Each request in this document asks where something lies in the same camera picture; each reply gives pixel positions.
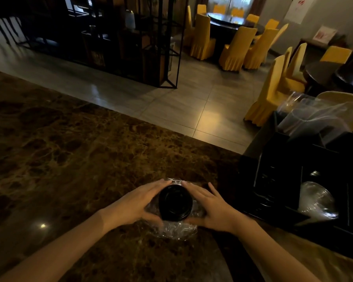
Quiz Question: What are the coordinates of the person's left hand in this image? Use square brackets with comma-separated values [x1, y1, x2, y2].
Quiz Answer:
[98, 178, 173, 233]

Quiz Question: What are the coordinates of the person's right hand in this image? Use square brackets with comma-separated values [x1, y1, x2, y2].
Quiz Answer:
[181, 181, 245, 234]

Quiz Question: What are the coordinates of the stack of black lids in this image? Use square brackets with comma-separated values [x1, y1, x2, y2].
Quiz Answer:
[158, 184, 193, 222]

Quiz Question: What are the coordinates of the clear plastic bag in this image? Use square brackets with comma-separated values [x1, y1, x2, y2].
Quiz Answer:
[144, 178, 206, 241]

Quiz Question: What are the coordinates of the black compartment organizer tray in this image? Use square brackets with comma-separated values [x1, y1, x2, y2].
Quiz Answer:
[238, 111, 353, 265]

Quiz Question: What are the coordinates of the stack of clear dome lids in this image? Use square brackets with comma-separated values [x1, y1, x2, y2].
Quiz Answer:
[297, 181, 339, 226]

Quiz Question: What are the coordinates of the person's left forearm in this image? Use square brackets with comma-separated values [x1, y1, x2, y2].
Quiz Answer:
[0, 210, 112, 282]

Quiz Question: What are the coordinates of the person's right forearm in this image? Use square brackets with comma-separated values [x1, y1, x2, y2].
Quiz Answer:
[238, 214, 323, 282]

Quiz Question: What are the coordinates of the clear plastic sleeve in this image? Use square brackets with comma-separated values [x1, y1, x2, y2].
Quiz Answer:
[276, 91, 353, 146]

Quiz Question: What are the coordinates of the group of yellow covered chairs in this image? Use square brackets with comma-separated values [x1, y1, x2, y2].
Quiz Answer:
[243, 42, 353, 132]
[182, 4, 289, 72]

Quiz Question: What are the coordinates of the black metal shelf divider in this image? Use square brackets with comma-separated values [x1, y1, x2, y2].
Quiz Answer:
[17, 0, 190, 89]

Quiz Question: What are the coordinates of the dark round dining table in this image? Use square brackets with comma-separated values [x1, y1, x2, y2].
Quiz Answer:
[303, 60, 353, 100]
[207, 12, 265, 61]

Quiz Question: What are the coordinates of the white jar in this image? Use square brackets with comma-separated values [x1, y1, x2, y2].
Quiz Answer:
[124, 9, 136, 30]

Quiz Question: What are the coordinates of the dark side table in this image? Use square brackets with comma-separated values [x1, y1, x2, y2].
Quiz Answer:
[294, 38, 349, 61]

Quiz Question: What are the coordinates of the white and red sign card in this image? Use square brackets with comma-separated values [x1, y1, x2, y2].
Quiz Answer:
[313, 25, 338, 44]

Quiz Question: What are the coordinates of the tall bright window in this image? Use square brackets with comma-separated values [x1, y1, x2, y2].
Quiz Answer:
[207, 0, 255, 9]

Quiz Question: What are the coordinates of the white wall poster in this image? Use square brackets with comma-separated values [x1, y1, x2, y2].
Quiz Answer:
[284, 0, 317, 25]

